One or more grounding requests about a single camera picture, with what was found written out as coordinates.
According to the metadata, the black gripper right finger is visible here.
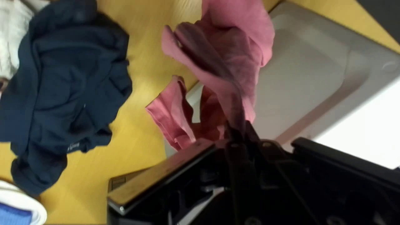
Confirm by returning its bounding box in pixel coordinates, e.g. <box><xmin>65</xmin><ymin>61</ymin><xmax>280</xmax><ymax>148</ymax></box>
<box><xmin>260</xmin><ymin>139</ymin><xmax>329</xmax><ymax>225</ymax></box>

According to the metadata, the pink shirt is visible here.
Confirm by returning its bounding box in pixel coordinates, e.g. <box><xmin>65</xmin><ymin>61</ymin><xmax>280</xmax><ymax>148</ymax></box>
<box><xmin>147</xmin><ymin>0</ymin><xmax>275</xmax><ymax>150</ymax></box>

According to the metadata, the blue sponge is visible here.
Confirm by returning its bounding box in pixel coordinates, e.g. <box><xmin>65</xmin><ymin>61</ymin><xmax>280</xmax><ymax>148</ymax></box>
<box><xmin>0</xmin><ymin>204</ymin><xmax>33</xmax><ymax>225</ymax></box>

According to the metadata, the white plastic bin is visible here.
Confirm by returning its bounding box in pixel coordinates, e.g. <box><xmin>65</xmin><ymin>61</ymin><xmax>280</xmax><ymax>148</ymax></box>
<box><xmin>164</xmin><ymin>0</ymin><xmax>400</xmax><ymax>170</ymax></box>

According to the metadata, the navy blue shirt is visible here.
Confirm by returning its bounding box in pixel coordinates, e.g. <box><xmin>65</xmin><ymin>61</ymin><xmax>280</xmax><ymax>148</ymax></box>
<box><xmin>0</xmin><ymin>0</ymin><xmax>133</xmax><ymax>196</ymax></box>

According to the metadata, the grey white cloth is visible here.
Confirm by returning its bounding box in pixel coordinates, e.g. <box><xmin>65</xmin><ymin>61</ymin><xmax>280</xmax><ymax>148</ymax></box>
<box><xmin>0</xmin><ymin>0</ymin><xmax>50</xmax><ymax>79</ymax></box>

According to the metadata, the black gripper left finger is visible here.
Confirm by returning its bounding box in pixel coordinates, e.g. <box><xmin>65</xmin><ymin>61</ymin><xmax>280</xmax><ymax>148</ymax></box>
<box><xmin>224</xmin><ymin>121</ymin><xmax>265</xmax><ymax>225</ymax></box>

